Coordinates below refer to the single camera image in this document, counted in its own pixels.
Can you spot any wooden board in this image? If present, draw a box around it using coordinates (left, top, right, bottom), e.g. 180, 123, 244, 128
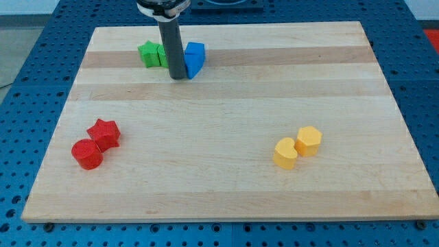
22, 21, 438, 224

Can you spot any yellow heart block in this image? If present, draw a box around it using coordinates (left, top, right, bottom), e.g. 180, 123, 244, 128
272, 137, 298, 169

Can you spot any red star block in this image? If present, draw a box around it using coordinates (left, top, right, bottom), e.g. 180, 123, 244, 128
87, 119, 121, 152

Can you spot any green star block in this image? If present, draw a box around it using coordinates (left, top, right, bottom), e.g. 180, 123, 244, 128
137, 41, 161, 68

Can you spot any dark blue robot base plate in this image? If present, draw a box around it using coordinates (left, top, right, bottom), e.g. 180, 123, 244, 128
190, 0, 264, 13

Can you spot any yellow hexagon block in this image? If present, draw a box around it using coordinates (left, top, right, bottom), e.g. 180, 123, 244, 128
294, 126, 323, 157

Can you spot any red cylinder block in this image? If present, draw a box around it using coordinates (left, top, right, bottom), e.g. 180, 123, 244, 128
71, 139, 104, 170

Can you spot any robot wrist flange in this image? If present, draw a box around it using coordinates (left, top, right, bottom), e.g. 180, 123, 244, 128
136, 0, 191, 21

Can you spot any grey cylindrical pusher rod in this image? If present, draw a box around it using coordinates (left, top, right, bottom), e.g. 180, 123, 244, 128
158, 18, 187, 80

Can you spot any blue block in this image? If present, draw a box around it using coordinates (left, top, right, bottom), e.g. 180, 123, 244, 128
184, 42, 206, 80

